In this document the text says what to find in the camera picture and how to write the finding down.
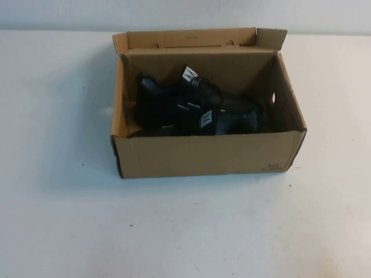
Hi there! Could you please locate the black mesh sneaker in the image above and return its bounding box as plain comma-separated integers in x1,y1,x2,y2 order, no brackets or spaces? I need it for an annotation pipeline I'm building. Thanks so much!
135,64,265,122
127,106,271,138

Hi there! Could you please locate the brown cardboard shoe box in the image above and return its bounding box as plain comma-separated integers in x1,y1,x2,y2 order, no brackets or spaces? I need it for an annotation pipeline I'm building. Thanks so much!
110,26,308,179

